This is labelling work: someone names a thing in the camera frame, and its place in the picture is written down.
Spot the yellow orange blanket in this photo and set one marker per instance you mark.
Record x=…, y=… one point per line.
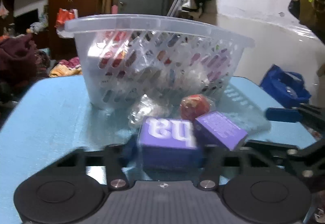
x=66, y=68

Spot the red round wrapped item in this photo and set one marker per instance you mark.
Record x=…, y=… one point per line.
x=194, y=106

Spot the white perforated plastic basket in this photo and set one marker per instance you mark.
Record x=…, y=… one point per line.
x=126, y=56

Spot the purple box white letters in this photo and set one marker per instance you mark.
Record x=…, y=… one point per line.
x=168, y=144

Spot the clear wrapped white pack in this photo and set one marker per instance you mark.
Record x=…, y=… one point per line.
x=145, y=107

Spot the small purple box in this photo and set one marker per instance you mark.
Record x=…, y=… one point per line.
x=214, y=128

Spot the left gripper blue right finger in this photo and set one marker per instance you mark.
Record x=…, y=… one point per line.
x=212, y=169

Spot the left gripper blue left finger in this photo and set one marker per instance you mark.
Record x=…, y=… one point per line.
x=117, y=157

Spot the maroon clothes pile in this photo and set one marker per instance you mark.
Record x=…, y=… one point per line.
x=21, y=62

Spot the red white hanging plastic bag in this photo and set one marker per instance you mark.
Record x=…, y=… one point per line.
x=64, y=15

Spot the blue shopping bag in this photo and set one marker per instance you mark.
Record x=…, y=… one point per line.
x=287, y=88

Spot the aluminium crutches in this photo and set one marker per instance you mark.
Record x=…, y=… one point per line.
x=175, y=8

